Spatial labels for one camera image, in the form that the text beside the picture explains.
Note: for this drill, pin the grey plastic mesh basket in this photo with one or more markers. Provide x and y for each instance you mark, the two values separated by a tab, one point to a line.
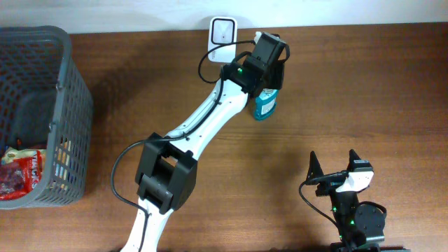
45	102

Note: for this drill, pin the teal mouthwash bottle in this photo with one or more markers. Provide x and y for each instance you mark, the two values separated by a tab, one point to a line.
265	104

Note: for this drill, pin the yellow wet wipes pack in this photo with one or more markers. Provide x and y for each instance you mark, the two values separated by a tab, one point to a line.
12	154

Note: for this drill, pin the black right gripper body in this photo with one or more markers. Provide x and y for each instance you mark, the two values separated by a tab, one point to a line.
336	180

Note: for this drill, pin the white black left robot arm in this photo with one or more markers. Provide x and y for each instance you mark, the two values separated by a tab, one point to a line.
167	171

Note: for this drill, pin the red snack bag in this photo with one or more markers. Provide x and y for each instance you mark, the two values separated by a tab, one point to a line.
20	177

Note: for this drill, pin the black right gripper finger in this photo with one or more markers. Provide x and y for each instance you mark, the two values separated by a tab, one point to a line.
315	172
354	161

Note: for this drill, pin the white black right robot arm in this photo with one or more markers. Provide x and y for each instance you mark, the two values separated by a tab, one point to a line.
360	224

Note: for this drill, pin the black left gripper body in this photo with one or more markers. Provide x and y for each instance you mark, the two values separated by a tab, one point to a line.
274	81

